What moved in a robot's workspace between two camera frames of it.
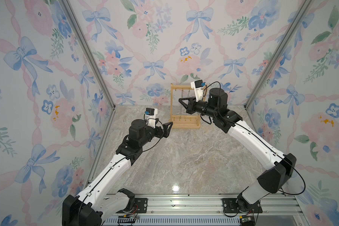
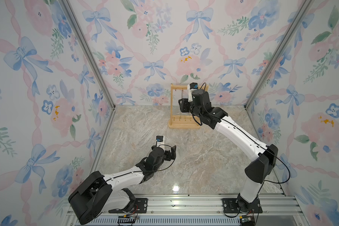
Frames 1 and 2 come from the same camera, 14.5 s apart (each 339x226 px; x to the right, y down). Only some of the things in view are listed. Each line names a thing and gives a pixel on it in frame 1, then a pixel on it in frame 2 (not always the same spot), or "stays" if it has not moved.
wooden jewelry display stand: (190, 121) stays
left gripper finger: (166, 130) to (173, 149)
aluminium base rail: (208, 209) stays
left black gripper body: (151, 133) to (166, 156)
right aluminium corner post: (304, 8) stays
